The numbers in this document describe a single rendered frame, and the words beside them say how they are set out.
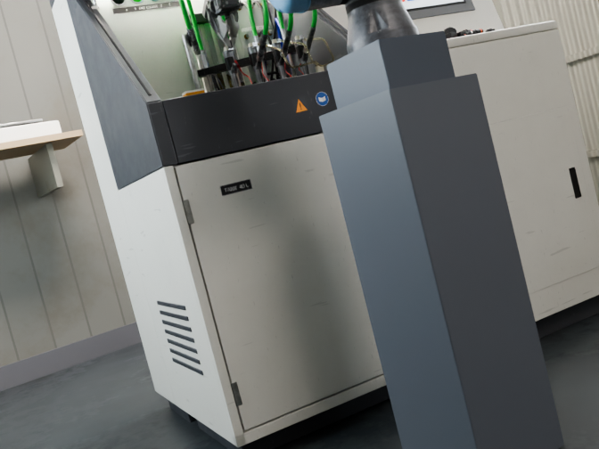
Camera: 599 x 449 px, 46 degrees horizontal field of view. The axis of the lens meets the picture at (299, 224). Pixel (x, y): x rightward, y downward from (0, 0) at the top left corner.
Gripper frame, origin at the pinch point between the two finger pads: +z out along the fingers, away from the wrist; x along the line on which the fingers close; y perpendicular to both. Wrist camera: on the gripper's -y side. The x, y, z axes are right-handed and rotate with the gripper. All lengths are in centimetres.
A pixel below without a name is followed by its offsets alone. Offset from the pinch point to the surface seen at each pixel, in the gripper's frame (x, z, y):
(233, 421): -35, 98, 23
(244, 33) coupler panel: 19.7, -9.9, -30.9
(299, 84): 6.8, 18.6, 22.7
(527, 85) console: 86, 32, 23
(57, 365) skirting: -54, 108, -215
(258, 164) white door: -10.3, 36.9, 22.7
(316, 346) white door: -7, 87, 23
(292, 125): 1.9, 28.9, 22.7
